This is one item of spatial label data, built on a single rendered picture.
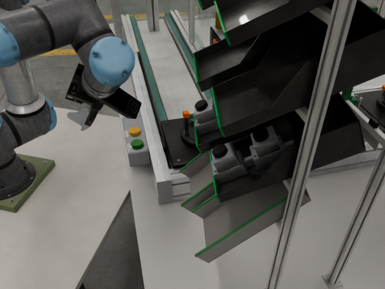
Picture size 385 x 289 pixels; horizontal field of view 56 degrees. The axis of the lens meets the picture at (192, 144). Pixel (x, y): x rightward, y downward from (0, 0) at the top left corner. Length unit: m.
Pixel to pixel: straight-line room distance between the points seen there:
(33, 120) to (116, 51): 0.62
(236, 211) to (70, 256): 0.48
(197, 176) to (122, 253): 1.17
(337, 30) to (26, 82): 0.87
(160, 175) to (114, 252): 1.09
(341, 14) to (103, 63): 0.36
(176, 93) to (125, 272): 1.00
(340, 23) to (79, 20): 0.41
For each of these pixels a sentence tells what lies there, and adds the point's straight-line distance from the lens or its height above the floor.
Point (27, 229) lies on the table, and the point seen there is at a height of 0.86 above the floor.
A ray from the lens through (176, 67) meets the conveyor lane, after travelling 1.75.
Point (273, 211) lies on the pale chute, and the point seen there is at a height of 1.16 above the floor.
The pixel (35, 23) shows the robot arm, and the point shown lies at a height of 1.51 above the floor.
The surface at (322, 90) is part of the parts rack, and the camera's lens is 0.56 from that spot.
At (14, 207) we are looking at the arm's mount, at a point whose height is 0.88.
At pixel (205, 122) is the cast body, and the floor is 1.23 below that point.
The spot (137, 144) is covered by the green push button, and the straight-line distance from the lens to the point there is 1.20.
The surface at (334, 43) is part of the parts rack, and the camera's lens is 0.52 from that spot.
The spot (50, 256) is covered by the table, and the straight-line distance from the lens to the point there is 1.11.
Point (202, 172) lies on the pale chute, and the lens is 1.01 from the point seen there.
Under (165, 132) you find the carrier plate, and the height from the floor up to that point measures 0.97.
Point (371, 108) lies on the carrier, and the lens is 1.51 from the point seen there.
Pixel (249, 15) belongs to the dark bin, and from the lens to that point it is 0.58.
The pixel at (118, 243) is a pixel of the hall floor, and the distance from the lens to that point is 2.16.
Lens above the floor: 1.72
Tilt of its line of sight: 39 degrees down
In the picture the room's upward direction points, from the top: straight up
